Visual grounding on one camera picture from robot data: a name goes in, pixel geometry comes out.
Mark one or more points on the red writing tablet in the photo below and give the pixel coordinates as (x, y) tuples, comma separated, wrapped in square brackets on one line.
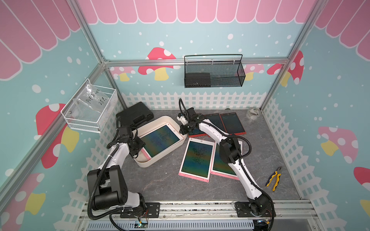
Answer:
[(216, 120), (196, 133), (232, 123)]

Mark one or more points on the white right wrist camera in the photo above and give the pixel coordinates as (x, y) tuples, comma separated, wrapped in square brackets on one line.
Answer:
[(182, 118)]

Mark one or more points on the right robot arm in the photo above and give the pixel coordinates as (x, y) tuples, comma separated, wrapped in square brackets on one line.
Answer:
[(232, 149)]

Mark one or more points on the white wire wall basket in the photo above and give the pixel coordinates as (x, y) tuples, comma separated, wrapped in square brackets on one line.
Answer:
[(88, 120)]

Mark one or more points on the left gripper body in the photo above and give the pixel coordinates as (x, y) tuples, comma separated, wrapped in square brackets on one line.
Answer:
[(138, 144)]

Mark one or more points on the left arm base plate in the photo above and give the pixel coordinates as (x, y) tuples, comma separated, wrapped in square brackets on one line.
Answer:
[(151, 210)]

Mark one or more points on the clear plastic bag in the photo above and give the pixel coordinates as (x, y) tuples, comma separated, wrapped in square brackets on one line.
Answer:
[(91, 98)]

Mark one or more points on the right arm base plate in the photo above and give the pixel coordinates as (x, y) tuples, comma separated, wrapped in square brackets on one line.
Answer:
[(250, 210)]

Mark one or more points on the pink writing tablet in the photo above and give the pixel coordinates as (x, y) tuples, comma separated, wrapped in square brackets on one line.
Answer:
[(220, 168), (197, 159), (159, 140)]

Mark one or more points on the cream plastic storage box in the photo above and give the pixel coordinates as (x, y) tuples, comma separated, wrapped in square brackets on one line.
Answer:
[(141, 160)]

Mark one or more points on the black box in basket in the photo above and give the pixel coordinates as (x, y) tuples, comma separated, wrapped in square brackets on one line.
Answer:
[(197, 80)]

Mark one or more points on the black case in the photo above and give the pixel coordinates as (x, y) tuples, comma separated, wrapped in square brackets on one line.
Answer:
[(135, 115)]

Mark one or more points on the yellow black pliers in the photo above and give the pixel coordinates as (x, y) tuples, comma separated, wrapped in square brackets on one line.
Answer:
[(276, 175)]

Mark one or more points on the clear tape roll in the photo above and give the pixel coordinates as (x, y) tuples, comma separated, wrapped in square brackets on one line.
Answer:
[(253, 113)]

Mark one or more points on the black mesh wall basket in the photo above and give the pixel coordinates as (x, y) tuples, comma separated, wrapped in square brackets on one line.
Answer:
[(226, 70)]

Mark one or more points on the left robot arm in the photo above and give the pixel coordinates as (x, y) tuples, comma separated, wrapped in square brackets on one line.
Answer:
[(108, 191)]

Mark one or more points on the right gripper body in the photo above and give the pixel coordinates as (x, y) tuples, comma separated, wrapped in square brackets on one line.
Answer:
[(186, 129)]

